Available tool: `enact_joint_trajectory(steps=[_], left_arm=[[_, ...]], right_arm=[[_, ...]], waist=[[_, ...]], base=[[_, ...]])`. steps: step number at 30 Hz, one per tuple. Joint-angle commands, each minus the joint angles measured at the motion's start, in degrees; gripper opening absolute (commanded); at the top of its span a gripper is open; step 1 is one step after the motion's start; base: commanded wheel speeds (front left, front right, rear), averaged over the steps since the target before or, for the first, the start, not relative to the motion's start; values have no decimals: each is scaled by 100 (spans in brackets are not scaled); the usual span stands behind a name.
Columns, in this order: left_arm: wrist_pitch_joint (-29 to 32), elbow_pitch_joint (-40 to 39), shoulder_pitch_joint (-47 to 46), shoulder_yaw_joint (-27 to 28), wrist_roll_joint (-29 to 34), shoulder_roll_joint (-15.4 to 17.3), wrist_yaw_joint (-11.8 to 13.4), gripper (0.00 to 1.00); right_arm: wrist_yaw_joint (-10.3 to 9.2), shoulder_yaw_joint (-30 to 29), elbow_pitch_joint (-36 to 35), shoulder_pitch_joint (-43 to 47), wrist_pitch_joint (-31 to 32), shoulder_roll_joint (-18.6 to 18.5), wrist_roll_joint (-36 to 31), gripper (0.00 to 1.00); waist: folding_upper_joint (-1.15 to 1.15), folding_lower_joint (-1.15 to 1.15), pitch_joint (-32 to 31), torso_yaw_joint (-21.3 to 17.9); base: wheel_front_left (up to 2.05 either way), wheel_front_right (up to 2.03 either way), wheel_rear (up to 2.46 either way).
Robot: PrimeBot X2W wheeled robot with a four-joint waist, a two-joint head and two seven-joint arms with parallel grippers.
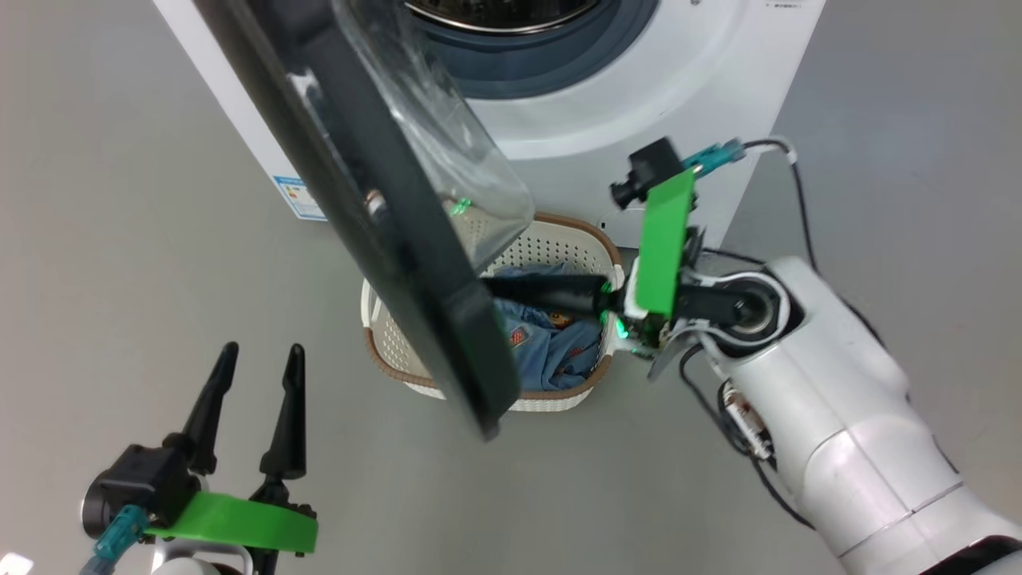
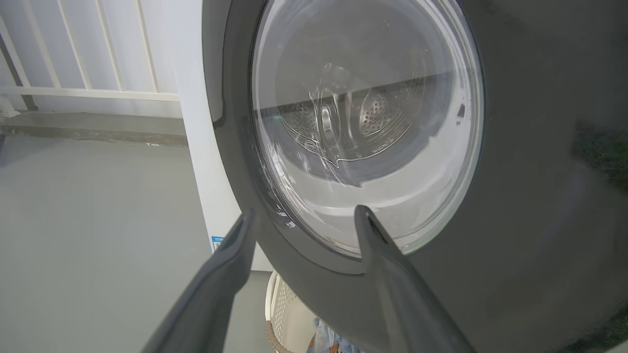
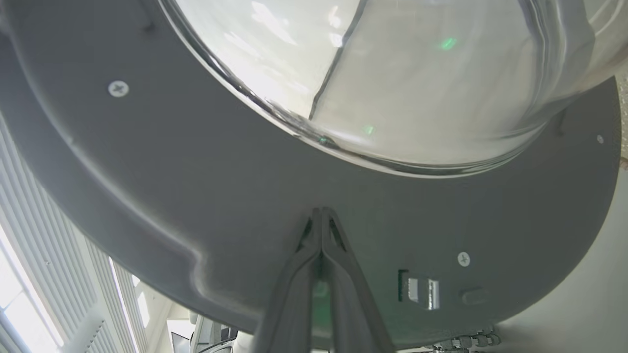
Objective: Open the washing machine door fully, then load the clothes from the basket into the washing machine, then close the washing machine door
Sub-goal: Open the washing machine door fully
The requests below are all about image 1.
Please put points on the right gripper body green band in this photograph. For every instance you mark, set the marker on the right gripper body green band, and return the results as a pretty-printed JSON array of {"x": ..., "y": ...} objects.
[{"x": 664, "y": 247}]

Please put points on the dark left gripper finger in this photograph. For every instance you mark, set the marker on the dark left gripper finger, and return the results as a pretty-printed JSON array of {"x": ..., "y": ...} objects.
[
  {"x": 209, "y": 415},
  {"x": 289, "y": 431}
]

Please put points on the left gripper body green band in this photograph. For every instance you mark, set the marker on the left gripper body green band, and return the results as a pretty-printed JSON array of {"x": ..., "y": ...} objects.
[{"x": 239, "y": 523}]

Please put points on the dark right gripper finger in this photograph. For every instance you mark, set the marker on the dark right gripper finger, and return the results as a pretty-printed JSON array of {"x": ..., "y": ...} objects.
[
  {"x": 575, "y": 307},
  {"x": 559, "y": 285}
]

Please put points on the blue cartoon print clothing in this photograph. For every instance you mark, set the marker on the blue cartoon print clothing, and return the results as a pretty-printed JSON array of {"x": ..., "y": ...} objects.
[{"x": 551, "y": 355}]

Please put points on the black washing machine door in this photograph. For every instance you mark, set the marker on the black washing machine door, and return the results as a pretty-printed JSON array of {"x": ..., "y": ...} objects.
[{"x": 375, "y": 200}]

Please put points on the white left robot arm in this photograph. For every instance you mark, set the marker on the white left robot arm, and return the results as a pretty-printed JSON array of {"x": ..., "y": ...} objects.
[{"x": 188, "y": 569}]

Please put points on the cream perforated laundry basket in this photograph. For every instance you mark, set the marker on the cream perforated laundry basket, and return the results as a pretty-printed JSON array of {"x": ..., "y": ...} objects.
[{"x": 551, "y": 239}]

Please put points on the white washing machine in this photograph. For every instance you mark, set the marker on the white washing machine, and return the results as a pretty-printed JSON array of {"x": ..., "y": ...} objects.
[{"x": 679, "y": 96}]

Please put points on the grey rubber door seal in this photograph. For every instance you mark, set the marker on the grey rubber door seal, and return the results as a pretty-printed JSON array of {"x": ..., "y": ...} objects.
[{"x": 543, "y": 68}]

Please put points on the steel washing drum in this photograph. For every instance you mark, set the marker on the steel washing drum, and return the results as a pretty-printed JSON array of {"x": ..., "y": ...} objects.
[{"x": 495, "y": 16}]

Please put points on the energy label sticker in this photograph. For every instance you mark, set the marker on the energy label sticker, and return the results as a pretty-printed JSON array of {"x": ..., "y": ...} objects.
[{"x": 299, "y": 198}]

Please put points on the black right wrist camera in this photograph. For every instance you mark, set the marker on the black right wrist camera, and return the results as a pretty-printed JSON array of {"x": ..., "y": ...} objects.
[{"x": 648, "y": 172}]

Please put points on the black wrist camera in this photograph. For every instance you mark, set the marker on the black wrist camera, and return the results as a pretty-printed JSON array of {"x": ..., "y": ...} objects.
[
  {"x": 148, "y": 479},
  {"x": 648, "y": 172}
]

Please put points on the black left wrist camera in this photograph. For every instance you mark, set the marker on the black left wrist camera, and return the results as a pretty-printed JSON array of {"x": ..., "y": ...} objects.
[{"x": 148, "y": 479}]

